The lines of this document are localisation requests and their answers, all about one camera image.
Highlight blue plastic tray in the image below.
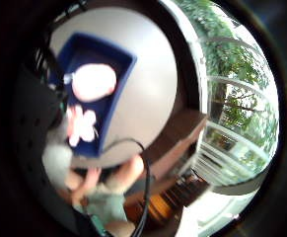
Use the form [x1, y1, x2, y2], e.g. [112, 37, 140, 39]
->
[48, 32, 138, 158]

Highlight white and pink soft toy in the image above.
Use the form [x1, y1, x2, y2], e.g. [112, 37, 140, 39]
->
[65, 105, 100, 148]

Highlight black cable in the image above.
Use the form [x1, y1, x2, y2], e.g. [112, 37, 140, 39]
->
[100, 137, 152, 237]

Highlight the person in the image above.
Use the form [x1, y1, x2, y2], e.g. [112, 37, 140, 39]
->
[63, 154, 157, 237]

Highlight green trees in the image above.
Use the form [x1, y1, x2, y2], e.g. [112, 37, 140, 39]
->
[176, 0, 280, 166]

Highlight white round plate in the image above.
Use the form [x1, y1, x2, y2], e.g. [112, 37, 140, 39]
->
[71, 63, 118, 103]

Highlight white railing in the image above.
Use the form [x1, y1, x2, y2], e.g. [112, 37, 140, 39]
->
[191, 120, 273, 189]

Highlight white pillar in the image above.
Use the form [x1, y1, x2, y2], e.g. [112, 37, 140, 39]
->
[159, 0, 210, 117]

